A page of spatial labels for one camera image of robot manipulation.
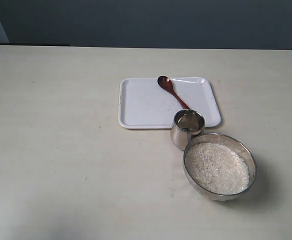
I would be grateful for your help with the white rectangular plastic tray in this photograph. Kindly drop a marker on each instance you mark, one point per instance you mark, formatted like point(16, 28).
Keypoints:
point(143, 104)

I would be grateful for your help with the small steel cup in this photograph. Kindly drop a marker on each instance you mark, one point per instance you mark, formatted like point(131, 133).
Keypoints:
point(187, 124)

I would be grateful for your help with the steel bowl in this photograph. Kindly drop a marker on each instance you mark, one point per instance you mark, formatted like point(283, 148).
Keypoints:
point(235, 146)

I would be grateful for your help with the brown wooden spoon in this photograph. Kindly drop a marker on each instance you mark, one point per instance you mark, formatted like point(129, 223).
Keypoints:
point(166, 84)

